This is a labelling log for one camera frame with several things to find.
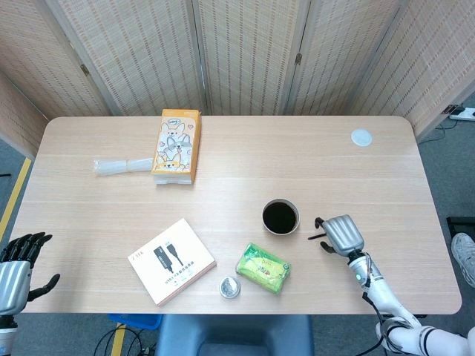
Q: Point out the white power strip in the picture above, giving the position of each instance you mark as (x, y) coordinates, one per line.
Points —
(465, 113)

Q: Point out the orange corgi tissue pack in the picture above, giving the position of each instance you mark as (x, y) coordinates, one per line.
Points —
(174, 148)

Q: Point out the black plastic spoon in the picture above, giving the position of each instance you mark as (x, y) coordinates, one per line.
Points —
(315, 236)

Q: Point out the white sneaker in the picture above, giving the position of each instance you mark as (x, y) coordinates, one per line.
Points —
(464, 256)

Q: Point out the small round silver tin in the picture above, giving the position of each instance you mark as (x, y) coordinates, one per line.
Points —
(229, 287)

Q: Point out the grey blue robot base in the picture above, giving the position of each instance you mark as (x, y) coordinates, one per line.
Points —
(234, 335)

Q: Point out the green tissue pack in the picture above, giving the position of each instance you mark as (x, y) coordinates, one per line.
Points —
(263, 269)

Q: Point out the white bowl dark liquid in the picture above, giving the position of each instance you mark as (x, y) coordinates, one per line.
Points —
(280, 219)

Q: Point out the clear plastic straw bundle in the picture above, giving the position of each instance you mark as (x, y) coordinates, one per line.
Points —
(115, 166)

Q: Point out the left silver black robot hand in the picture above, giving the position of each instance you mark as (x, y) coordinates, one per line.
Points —
(15, 278)

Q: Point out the brass screen hinge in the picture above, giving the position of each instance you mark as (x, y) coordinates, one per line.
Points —
(298, 59)
(84, 69)

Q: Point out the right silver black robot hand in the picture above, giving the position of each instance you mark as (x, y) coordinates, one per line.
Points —
(343, 235)

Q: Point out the woven folding screen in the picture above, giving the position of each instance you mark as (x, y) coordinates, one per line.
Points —
(241, 55)

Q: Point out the blue plastic bin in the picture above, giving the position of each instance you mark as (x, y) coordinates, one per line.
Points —
(133, 321)

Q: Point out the black stand foot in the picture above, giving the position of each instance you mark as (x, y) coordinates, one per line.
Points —
(460, 223)

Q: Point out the white table grommet cover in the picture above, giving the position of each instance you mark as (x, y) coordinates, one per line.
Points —
(361, 137)

